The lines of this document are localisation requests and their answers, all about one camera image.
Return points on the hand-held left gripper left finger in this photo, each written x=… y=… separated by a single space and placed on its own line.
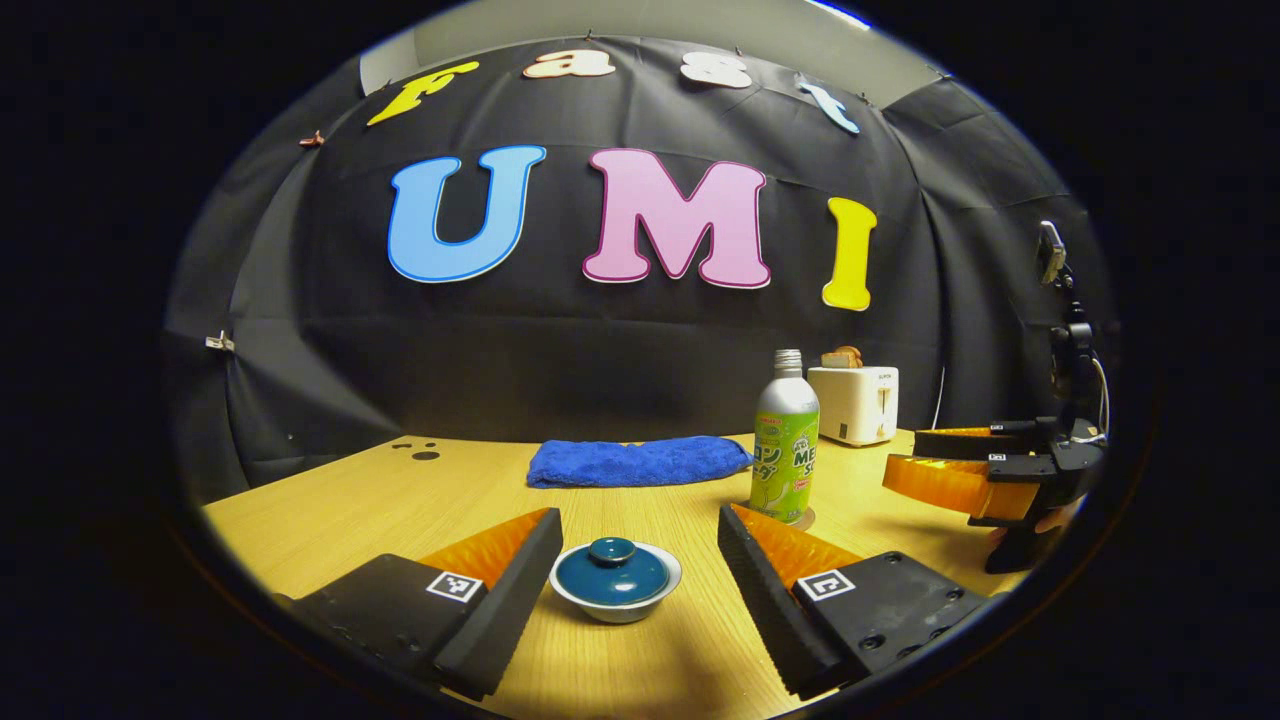
x=510 y=600

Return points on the silver metal clip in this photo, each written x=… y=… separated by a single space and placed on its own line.
x=219 y=342

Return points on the silver green water bottle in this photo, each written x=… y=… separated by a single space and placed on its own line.
x=785 y=440

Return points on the black backdrop cloth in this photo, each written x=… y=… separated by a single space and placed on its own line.
x=620 y=340

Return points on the bread slice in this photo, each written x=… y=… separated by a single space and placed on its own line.
x=842 y=357

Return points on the red clip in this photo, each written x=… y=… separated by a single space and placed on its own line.
x=312 y=139

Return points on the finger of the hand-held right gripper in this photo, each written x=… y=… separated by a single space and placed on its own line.
x=940 y=482
x=970 y=442

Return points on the blue towel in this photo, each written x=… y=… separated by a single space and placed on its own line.
x=640 y=462

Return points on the brown round coaster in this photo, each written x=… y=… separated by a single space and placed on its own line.
x=808 y=520

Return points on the white toaster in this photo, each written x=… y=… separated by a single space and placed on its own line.
x=850 y=405

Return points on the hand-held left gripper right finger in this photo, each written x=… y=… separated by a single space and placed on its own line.
x=765 y=600

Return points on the white teal teacup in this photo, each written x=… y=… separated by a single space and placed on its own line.
x=615 y=613

